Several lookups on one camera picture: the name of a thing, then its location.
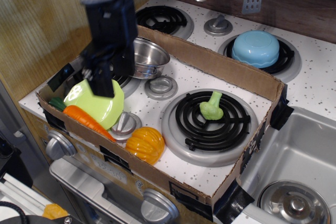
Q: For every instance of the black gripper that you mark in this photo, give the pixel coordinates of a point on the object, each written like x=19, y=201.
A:
x=113, y=28

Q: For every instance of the light green plastic plate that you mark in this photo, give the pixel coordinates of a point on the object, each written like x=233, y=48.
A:
x=105, y=111

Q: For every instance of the orange toy carrot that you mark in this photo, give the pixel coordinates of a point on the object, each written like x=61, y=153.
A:
x=80, y=116

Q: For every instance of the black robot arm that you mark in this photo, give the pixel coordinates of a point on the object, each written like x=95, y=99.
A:
x=113, y=29

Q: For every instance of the front left black burner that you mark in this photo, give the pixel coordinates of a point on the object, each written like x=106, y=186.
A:
x=127, y=84

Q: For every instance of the small steel pot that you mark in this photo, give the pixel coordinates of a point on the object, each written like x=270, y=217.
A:
x=149, y=59

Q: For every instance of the front grey stove knob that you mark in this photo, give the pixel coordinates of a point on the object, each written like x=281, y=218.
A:
x=125, y=126

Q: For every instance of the grey stove knob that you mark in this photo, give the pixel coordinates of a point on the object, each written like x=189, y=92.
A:
x=161, y=88
x=219, y=26
x=125, y=126

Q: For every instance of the centre grey stove knob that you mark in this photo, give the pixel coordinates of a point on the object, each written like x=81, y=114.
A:
x=161, y=88

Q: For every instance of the brown cardboard fence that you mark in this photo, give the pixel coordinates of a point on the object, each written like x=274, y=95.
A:
x=199, y=193

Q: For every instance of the orange toy pumpkin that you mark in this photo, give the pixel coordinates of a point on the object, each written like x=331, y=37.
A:
x=147, y=144

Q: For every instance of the left oven dial knob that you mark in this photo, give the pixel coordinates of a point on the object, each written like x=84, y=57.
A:
x=59, y=146

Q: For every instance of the oven dial knob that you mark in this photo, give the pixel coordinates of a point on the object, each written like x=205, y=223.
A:
x=59, y=146
x=156, y=208

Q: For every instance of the front right black burner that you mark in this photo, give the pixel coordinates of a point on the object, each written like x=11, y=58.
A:
x=203, y=142

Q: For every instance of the green toy broccoli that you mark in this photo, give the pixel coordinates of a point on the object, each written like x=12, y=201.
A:
x=210, y=110

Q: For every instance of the back grey stove knob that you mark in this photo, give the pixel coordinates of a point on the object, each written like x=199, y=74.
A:
x=219, y=26

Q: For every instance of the silver oven door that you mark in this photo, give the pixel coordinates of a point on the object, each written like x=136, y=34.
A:
x=108, y=201

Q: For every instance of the right oven dial knob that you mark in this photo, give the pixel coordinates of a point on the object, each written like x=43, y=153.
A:
x=156, y=208

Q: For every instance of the light blue plastic bowl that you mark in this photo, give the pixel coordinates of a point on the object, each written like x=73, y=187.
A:
x=257, y=48

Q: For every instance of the orange object lower left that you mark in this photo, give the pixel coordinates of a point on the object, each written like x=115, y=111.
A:
x=54, y=211

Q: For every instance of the back right black burner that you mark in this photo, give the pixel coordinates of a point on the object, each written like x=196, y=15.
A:
x=287, y=66

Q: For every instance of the steel sink basin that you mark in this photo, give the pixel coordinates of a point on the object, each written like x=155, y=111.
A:
x=303, y=150

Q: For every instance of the steel pot lid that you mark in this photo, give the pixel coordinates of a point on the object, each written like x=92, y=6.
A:
x=294, y=202

